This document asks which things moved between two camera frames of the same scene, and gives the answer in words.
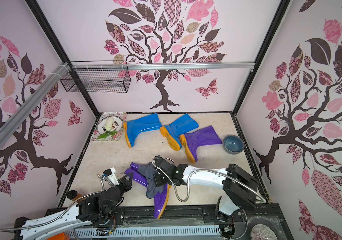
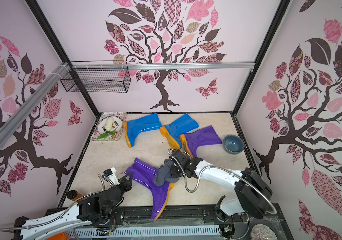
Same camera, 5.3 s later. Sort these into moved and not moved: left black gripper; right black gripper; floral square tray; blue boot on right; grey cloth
Moved: grey cloth; right black gripper
Not moved: left black gripper; floral square tray; blue boot on right
